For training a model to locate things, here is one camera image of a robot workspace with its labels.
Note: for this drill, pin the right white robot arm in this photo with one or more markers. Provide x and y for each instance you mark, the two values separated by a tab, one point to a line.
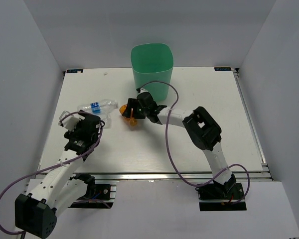
203	130

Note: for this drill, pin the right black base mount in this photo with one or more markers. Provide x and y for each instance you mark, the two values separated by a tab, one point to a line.
213	199

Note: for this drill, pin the blue sticker corner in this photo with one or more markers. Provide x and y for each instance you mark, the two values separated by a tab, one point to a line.
222	69
74	71

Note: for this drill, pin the blue sticker left corner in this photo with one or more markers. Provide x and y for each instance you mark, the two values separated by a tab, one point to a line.
74	71

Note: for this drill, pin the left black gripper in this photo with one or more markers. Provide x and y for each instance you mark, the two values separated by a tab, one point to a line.
70	134

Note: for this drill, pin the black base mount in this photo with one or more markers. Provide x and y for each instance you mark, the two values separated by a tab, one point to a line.
101	195
213	199

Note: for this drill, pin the blue sticker right corner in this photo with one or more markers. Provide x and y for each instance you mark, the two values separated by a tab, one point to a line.
222	69

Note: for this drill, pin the clear bottle blue label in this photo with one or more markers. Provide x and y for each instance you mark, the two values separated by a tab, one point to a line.
100	107

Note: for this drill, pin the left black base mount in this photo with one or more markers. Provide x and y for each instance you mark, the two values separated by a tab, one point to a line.
101	195

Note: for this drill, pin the large clear crushed bottle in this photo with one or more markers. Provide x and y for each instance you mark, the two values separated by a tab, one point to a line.
106	118

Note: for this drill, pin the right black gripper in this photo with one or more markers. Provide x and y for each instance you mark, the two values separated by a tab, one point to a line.
132	103

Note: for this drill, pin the green plastic bin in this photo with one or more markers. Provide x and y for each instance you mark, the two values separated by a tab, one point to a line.
152	66

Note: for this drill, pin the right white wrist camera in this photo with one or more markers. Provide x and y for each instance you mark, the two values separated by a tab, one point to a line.
141	90

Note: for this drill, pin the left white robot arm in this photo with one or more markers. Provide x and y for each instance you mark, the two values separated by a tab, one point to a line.
37	212

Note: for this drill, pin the orange plastic bottle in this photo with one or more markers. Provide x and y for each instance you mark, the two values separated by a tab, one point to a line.
128	115

